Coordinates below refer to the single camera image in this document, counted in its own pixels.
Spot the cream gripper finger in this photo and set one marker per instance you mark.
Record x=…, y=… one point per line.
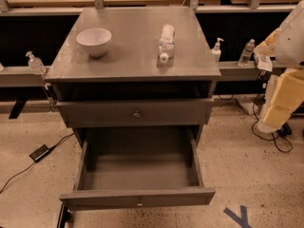
x=289, y=91
x=275, y=117

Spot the grey drawer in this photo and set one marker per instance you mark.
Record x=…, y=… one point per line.
x=135, y=113
x=137, y=167

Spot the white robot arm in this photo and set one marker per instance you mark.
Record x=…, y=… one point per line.
x=286, y=43

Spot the grey wooden drawer cabinet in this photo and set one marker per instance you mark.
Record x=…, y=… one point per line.
x=131, y=68

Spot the white wipes packet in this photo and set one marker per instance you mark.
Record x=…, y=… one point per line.
x=263, y=62

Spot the clear upright water bottle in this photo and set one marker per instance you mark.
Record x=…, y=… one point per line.
x=246, y=53

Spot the white pump dispenser bottle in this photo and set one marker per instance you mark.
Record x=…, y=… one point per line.
x=216, y=51

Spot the blue tape floor mark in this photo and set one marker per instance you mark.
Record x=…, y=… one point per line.
x=242, y=219

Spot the clear plastic water bottle lying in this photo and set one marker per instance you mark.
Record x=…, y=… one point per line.
x=166, y=43

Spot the white ceramic bowl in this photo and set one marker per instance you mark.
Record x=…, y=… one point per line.
x=94, y=41

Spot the black object floor bottom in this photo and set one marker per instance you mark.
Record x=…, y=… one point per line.
x=64, y=217

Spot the clear pump bottle left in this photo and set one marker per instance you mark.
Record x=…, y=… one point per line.
x=35, y=64

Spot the black power adapter with cable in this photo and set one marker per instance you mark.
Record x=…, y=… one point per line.
x=37, y=156

